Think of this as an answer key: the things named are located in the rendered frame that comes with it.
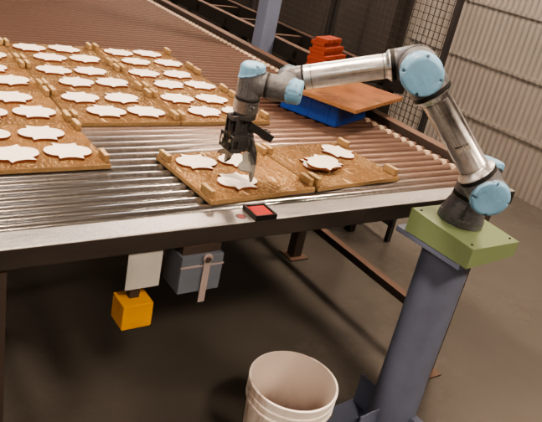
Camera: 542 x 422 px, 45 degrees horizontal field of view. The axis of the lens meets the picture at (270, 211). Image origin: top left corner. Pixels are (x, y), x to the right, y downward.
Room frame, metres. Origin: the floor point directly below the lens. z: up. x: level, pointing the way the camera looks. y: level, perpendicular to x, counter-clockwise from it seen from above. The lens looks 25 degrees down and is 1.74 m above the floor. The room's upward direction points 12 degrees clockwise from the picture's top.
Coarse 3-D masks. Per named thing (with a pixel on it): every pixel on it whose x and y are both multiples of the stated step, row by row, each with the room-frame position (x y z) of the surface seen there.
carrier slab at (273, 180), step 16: (160, 160) 1.96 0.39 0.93; (256, 160) 2.14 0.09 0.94; (272, 160) 2.17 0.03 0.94; (176, 176) 1.88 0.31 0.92; (192, 176) 1.88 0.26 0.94; (208, 176) 1.90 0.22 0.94; (256, 176) 1.99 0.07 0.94; (272, 176) 2.02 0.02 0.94; (288, 176) 2.05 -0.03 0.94; (224, 192) 1.81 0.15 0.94; (240, 192) 1.83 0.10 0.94; (256, 192) 1.86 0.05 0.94; (272, 192) 1.89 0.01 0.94; (288, 192) 1.92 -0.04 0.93; (304, 192) 1.97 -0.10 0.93
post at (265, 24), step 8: (264, 0) 4.05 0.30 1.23; (272, 0) 4.03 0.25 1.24; (280, 0) 4.07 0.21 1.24; (264, 8) 4.03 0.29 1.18; (272, 8) 4.04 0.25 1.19; (280, 8) 4.07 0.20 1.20; (256, 16) 4.09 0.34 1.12; (264, 16) 4.02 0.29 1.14; (272, 16) 4.05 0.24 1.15; (256, 24) 4.07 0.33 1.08; (264, 24) 4.02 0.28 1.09; (272, 24) 4.05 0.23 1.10; (256, 32) 4.06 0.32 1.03; (264, 32) 4.02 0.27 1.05; (272, 32) 4.06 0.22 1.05; (256, 40) 4.05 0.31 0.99; (264, 40) 4.03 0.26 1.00; (272, 40) 4.07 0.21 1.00; (264, 48) 4.04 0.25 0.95
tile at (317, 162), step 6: (318, 156) 2.24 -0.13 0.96; (312, 162) 2.16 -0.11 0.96; (318, 162) 2.17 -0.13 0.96; (324, 162) 2.18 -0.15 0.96; (330, 162) 2.20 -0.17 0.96; (336, 162) 2.21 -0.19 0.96; (318, 168) 2.12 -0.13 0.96; (324, 168) 2.13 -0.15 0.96; (330, 168) 2.14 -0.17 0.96; (336, 168) 2.17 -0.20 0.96
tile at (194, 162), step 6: (180, 156) 2.02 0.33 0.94; (186, 156) 2.01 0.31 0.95; (192, 156) 2.02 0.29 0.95; (198, 156) 2.03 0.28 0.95; (180, 162) 1.94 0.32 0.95; (186, 162) 1.95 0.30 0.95; (192, 162) 1.96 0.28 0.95; (198, 162) 1.97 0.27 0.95; (204, 162) 1.99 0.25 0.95; (210, 162) 2.00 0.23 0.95; (216, 162) 2.01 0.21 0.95; (192, 168) 1.92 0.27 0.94; (198, 168) 1.94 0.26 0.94; (204, 168) 1.95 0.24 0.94; (210, 168) 1.95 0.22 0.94
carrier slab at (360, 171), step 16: (320, 144) 2.46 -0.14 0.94; (336, 144) 2.51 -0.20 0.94; (288, 160) 2.20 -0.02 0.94; (352, 160) 2.36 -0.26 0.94; (368, 160) 2.40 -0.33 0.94; (320, 176) 2.12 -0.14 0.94; (336, 176) 2.15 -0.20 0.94; (352, 176) 2.18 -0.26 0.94; (368, 176) 2.22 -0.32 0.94; (384, 176) 2.26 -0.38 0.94
